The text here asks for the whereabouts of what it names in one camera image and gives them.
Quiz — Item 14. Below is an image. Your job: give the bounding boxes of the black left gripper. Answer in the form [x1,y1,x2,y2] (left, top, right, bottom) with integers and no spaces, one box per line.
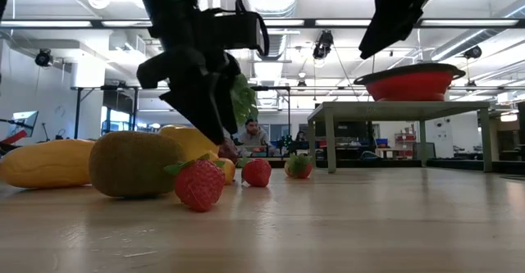
[136,46,243,146]

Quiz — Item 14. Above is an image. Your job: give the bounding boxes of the yellow bell pepper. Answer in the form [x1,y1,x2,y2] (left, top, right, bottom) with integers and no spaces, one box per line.
[157,124,221,163]

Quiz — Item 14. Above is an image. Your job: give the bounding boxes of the small orange peach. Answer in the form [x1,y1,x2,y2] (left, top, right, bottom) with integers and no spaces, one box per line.
[212,157,237,186]

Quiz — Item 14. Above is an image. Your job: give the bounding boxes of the red colander black rim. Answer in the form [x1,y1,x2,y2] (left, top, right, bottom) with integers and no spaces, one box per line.
[352,61,468,102]

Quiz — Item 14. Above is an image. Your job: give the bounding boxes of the red strawberry green leaves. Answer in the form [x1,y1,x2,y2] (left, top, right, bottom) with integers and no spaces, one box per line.
[286,153,313,180]
[240,157,273,189]
[163,153,226,213]

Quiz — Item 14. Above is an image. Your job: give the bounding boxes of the brown fuzzy kiwi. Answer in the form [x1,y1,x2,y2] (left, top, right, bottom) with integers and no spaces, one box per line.
[88,130,188,199]

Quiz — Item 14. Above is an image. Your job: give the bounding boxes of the green plant white pot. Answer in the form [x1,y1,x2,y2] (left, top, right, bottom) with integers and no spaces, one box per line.
[229,72,260,126]

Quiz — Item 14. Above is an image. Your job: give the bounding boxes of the dark red bell pepper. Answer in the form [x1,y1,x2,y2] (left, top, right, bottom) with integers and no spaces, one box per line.
[217,137,240,166]

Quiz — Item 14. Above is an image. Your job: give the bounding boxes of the black ceiling spotlight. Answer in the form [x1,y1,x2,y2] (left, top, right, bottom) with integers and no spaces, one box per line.
[463,45,483,60]
[34,48,53,68]
[312,30,335,60]

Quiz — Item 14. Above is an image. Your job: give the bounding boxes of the grey table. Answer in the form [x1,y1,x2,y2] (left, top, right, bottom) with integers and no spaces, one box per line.
[306,100,493,175]

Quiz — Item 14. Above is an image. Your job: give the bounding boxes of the yellow orange mango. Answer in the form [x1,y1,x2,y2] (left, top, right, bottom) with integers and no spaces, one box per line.
[0,139,96,190]

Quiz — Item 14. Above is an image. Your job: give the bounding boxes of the black overhead frame bar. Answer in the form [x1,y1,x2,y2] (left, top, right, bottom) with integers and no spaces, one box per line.
[0,16,525,30]

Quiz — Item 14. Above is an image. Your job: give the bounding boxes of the black metal frame stand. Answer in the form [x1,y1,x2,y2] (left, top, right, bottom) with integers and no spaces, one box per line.
[71,84,140,139]

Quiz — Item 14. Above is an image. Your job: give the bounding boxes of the black aluminium frame rail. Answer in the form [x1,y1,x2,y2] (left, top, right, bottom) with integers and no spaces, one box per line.
[235,157,525,175]

